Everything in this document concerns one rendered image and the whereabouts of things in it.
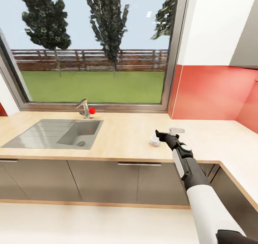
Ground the coffee cup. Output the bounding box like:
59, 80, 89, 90
150, 135, 161, 146

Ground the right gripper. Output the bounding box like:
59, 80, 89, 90
155, 130, 179, 146

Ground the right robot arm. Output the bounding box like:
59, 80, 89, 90
155, 128, 258, 244

